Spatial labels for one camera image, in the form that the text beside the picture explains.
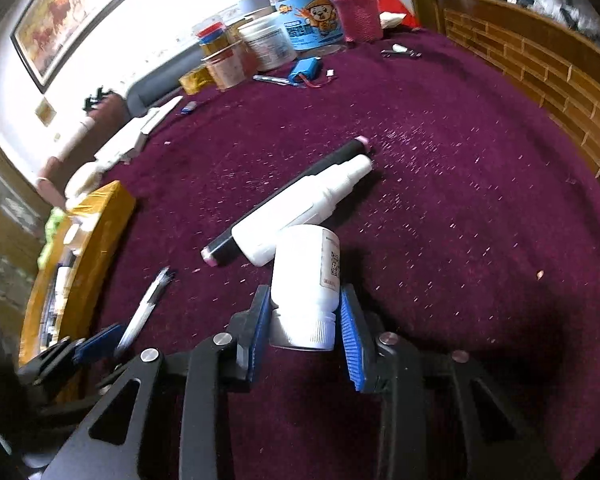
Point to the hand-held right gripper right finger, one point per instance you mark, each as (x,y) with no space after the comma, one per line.
(352,340)

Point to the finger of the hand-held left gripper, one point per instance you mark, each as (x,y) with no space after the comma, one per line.
(97,342)
(110,375)

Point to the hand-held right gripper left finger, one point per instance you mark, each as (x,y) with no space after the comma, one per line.
(261,330)

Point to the clear ballpoint pen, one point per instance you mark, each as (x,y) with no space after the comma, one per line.
(145,310)

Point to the white pill bottle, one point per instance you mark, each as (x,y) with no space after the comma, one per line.
(302,285)

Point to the yellow taped cardboard box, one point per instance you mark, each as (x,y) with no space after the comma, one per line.
(100,240)

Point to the white spray bottle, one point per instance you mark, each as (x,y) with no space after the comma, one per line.
(290,215)

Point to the black marker pink caps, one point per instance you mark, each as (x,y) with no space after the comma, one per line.
(330,162)

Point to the long white box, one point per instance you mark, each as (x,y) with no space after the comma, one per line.
(135,130)

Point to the small blue object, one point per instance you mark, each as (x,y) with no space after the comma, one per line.
(190,107)

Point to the small black ornament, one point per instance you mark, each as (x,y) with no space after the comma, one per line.
(97,99)

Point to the blue battery pack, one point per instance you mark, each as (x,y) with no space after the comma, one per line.
(306,71)

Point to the clear jar orange label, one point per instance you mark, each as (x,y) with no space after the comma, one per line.
(225,67)

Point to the white plastic tub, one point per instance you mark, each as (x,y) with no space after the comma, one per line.
(269,42)

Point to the stack of tape rolls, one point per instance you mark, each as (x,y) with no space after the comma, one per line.
(212,35)

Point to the large clear jar blue label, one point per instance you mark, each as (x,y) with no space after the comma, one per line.
(310,15)

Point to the wooden cabinet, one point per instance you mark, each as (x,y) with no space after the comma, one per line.
(530,70)

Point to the framed painting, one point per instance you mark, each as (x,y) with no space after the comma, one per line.
(75,15)

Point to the pink bottle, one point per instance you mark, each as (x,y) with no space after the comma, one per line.
(357,7)

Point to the red packet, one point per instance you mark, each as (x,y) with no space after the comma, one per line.
(400,7)

